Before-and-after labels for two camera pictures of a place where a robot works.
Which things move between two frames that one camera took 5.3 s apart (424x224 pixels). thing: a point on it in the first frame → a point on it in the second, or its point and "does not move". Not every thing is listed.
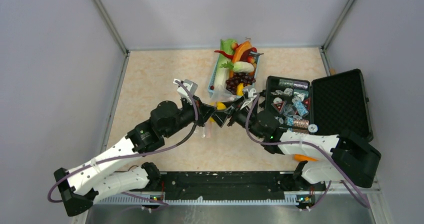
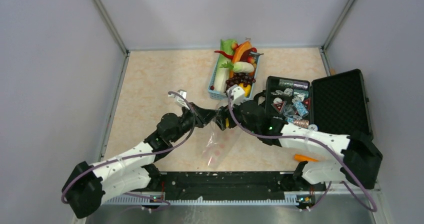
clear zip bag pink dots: (221, 94) → (220, 145)
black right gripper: (234, 106) does not move
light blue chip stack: (302, 110) does not move
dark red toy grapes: (237, 78) does not move
